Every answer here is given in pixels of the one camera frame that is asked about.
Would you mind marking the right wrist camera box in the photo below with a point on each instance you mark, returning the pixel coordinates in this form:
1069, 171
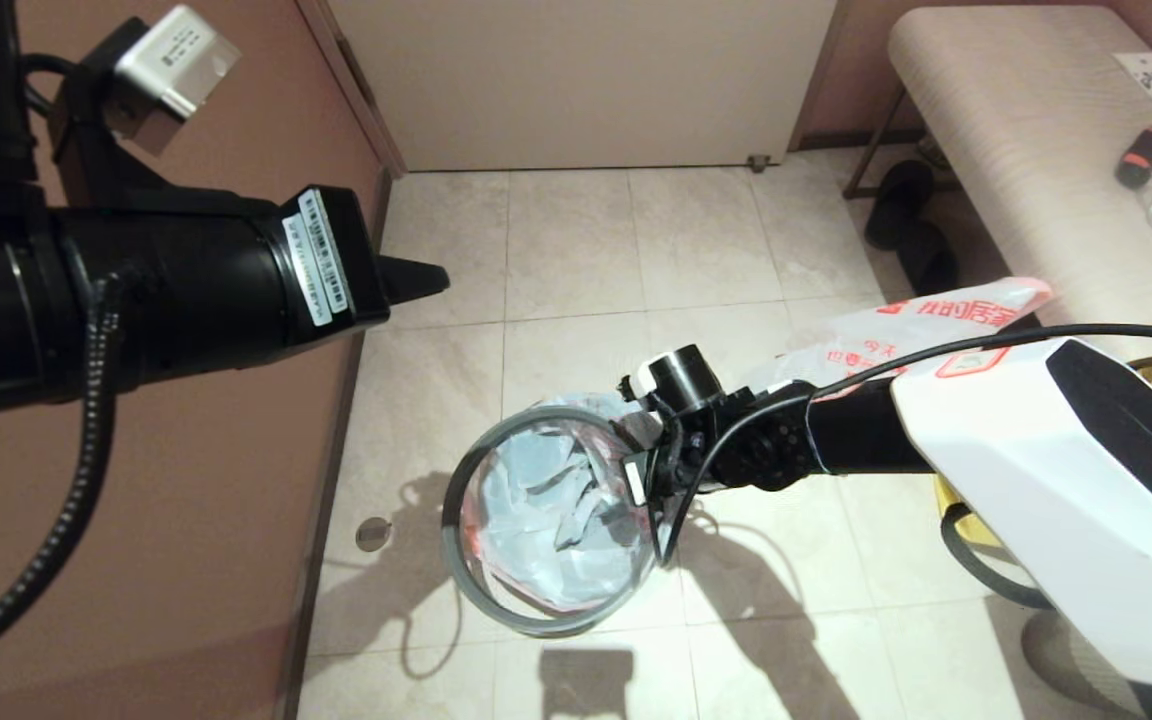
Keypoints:
626, 385

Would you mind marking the small metal door stop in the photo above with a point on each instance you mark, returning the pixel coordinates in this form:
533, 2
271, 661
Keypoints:
758, 160

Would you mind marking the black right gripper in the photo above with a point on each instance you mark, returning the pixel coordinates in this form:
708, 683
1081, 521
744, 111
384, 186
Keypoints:
666, 465

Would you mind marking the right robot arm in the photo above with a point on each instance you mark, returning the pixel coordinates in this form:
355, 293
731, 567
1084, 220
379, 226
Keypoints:
1036, 470

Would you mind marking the brown door frame post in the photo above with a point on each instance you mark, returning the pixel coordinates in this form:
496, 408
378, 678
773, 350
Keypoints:
351, 85
816, 80

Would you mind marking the grey ribbed round stool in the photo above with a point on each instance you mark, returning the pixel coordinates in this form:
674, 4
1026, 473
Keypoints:
1066, 660

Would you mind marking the black and red marker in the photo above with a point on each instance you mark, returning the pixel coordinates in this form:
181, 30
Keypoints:
1140, 155

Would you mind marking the pale door panel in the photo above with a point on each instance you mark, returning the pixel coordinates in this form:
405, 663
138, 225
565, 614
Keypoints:
586, 80

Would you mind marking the black slipper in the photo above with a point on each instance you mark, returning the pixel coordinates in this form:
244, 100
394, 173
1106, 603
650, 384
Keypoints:
896, 200
931, 262

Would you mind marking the light wood bench metal legs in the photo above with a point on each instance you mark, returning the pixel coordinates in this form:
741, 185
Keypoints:
1016, 150

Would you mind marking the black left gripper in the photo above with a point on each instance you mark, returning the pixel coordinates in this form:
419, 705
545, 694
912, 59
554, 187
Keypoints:
216, 285

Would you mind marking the white and red plastic bag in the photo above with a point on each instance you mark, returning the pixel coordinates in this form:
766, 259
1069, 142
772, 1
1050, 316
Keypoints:
546, 520

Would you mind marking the round grey floor disc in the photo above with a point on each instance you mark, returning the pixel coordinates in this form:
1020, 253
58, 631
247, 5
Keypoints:
373, 535

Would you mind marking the spare white red plastic bag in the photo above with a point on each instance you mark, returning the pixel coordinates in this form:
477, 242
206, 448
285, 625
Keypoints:
896, 335

